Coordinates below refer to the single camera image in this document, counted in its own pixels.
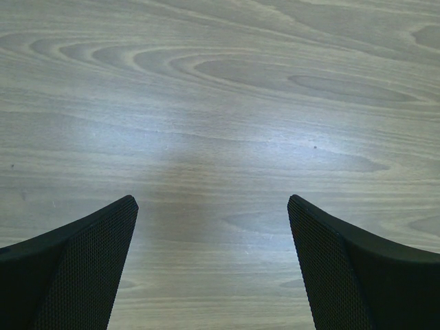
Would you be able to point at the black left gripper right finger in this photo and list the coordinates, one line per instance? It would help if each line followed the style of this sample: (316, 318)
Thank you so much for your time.
(355, 279)

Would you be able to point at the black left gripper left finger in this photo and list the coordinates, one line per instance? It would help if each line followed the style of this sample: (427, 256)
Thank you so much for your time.
(68, 278)

